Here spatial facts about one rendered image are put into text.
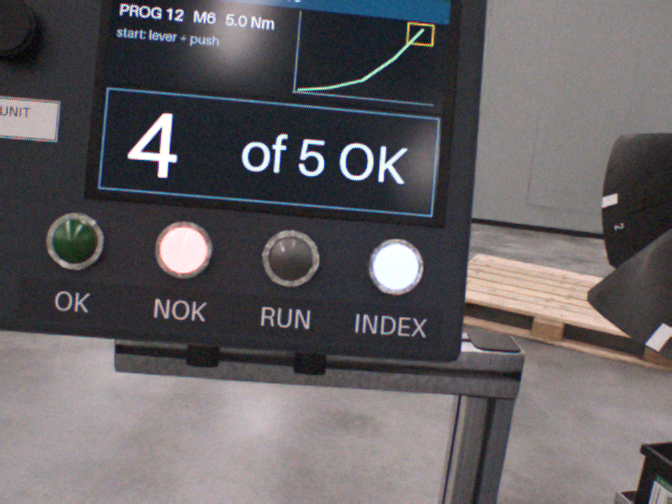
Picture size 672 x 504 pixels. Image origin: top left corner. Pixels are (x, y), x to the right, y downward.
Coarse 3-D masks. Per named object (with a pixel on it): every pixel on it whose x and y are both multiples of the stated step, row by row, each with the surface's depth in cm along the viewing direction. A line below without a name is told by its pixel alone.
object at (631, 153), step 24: (624, 144) 118; (648, 144) 113; (624, 168) 116; (648, 168) 111; (624, 192) 115; (648, 192) 111; (624, 216) 115; (648, 216) 111; (624, 240) 114; (648, 240) 111
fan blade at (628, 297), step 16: (656, 240) 90; (640, 256) 90; (656, 256) 89; (624, 272) 91; (640, 272) 89; (656, 272) 88; (592, 288) 92; (608, 288) 91; (624, 288) 89; (640, 288) 88; (656, 288) 87; (592, 304) 91; (608, 304) 90; (624, 304) 88; (640, 304) 87; (656, 304) 86; (608, 320) 89; (624, 320) 87; (640, 320) 86; (656, 320) 85; (640, 336) 85; (656, 352) 83
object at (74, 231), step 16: (64, 224) 34; (80, 224) 34; (96, 224) 34; (48, 240) 34; (64, 240) 33; (80, 240) 33; (96, 240) 34; (64, 256) 33; (80, 256) 34; (96, 256) 34
